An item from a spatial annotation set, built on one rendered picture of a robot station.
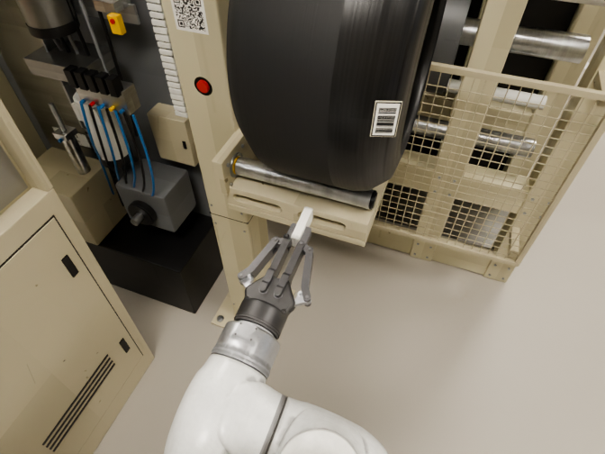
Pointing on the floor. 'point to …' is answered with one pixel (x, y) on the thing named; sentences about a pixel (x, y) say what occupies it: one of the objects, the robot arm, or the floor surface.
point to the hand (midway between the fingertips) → (302, 227)
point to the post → (215, 136)
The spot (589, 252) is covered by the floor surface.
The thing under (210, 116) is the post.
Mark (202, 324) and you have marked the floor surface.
